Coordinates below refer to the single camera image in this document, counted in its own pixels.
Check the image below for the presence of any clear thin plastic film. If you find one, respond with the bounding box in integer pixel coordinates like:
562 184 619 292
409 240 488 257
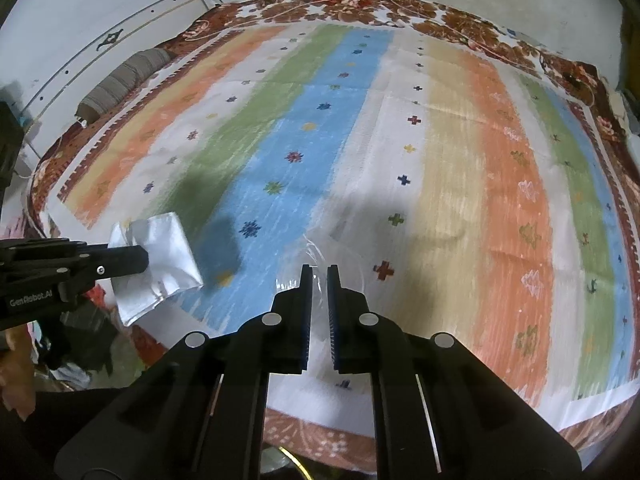
274 230 366 309

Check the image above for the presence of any white paper sheet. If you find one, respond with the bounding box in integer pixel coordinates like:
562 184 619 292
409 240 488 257
108 212 203 326

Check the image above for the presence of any black gold-rimmed trash bin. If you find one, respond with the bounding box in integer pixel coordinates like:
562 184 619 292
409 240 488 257
260 444 322 480

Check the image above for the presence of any left hand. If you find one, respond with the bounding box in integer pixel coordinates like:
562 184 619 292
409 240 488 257
1 325 36 420

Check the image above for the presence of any floral brown blanket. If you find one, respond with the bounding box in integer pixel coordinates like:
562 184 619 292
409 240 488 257
27 0 640 474

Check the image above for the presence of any white headboard panel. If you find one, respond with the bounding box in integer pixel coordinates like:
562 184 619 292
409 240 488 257
20 0 215 169

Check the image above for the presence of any striped colourful bed sheet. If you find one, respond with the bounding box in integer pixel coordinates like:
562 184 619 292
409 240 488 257
37 22 637 434

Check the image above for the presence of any grey rolled bolster pillow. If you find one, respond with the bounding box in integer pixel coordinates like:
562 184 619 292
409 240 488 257
75 48 175 125

